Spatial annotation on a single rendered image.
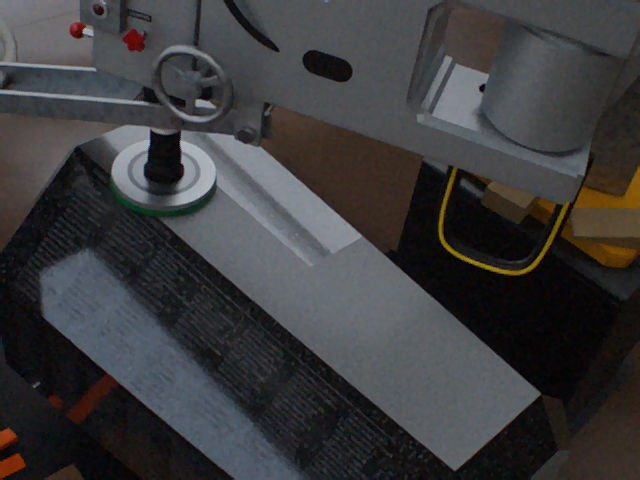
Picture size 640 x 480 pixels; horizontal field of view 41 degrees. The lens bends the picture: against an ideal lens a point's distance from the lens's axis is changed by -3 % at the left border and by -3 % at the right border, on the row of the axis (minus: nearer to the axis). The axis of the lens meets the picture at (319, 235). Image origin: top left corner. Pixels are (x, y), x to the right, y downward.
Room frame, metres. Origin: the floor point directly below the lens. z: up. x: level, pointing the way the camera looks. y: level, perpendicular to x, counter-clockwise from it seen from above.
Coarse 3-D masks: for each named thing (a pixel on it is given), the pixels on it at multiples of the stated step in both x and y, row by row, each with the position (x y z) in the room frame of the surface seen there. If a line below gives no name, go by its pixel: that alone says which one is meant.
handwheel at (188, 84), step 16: (176, 48) 1.17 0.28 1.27; (192, 48) 1.17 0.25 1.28; (160, 64) 1.18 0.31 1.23; (208, 64) 1.16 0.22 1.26; (160, 80) 1.19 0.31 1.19; (192, 80) 1.16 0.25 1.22; (208, 80) 1.16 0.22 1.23; (224, 80) 1.15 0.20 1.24; (160, 96) 1.18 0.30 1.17; (192, 96) 1.16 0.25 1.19; (224, 96) 1.15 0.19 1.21; (176, 112) 1.17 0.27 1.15; (192, 112) 1.17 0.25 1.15; (224, 112) 1.15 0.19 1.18
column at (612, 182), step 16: (624, 96) 1.69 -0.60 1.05; (608, 112) 1.69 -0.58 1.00; (624, 112) 1.69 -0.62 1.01; (608, 128) 1.69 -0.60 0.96; (624, 128) 1.69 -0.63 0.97; (592, 144) 1.69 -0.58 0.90; (608, 144) 1.69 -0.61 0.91; (624, 144) 1.68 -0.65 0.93; (608, 160) 1.69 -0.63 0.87; (624, 160) 1.68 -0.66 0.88; (592, 176) 1.69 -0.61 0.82; (608, 176) 1.68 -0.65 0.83; (624, 176) 1.68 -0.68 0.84; (624, 192) 1.68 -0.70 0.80
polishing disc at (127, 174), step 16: (144, 144) 1.42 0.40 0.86; (192, 144) 1.45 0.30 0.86; (128, 160) 1.36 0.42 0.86; (144, 160) 1.37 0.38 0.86; (192, 160) 1.40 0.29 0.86; (208, 160) 1.41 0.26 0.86; (112, 176) 1.31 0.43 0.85; (128, 176) 1.31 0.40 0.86; (144, 176) 1.32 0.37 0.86; (192, 176) 1.35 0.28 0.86; (208, 176) 1.36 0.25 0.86; (128, 192) 1.27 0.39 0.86; (144, 192) 1.28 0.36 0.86; (160, 192) 1.29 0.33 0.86; (176, 192) 1.29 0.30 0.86; (192, 192) 1.30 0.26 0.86; (208, 192) 1.32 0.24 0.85; (160, 208) 1.25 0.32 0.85; (176, 208) 1.26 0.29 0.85
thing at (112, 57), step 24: (144, 0) 1.24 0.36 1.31; (168, 0) 1.23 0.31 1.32; (192, 0) 1.23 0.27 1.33; (144, 24) 1.24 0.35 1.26; (168, 24) 1.23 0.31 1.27; (192, 24) 1.23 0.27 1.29; (96, 48) 1.26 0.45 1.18; (120, 48) 1.25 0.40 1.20; (120, 72) 1.25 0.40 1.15; (144, 72) 1.24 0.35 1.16; (168, 72) 1.23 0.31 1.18
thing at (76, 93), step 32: (0, 64) 1.49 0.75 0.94; (32, 64) 1.48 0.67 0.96; (0, 96) 1.37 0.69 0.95; (32, 96) 1.35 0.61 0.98; (64, 96) 1.34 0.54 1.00; (96, 96) 1.41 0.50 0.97; (128, 96) 1.40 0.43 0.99; (160, 128) 1.29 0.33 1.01; (192, 128) 1.27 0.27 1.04; (224, 128) 1.26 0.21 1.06
